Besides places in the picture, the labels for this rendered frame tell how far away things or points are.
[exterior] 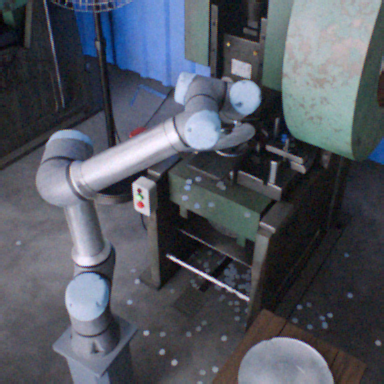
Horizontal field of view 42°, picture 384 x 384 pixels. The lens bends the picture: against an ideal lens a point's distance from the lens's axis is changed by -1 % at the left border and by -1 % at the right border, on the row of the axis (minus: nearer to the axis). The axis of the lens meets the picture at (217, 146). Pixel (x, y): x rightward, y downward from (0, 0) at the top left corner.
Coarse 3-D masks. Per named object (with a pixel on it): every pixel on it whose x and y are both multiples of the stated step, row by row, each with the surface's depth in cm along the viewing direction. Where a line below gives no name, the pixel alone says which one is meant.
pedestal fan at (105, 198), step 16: (80, 0) 204; (96, 0) 215; (112, 0) 206; (96, 16) 219; (96, 32) 224; (96, 48) 228; (112, 112) 251; (112, 128) 256; (112, 144) 261; (128, 176) 276; (144, 176) 276; (112, 192) 265; (128, 192) 266
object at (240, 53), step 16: (240, 32) 160; (256, 32) 158; (224, 48) 162; (240, 48) 159; (256, 48) 155; (224, 64) 166; (240, 64) 162; (256, 64) 158; (224, 80) 168; (240, 80) 165; (272, 96) 174
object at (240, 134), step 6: (246, 126) 153; (252, 126) 155; (234, 132) 157; (240, 132) 158; (246, 132) 159; (252, 132) 160; (222, 138) 164; (228, 138) 163; (234, 138) 163; (240, 138) 164; (246, 138) 165; (216, 144) 168; (222, 144) 168; (228, 144) 169; (234, 144) 170; (186, 150) 170; (192, 150) 170; (198, 150) 171; (204, 150) 172; (210, 150) 173
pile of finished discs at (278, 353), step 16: (256, 352) 159; (272, 352) 159; (288, 352) 159; (304, 352) 159; (240, 368) 154; (256, 368) 155; (272, 368) 154; (288, 368) 154; (304, 368) 155; (320, 368) 156
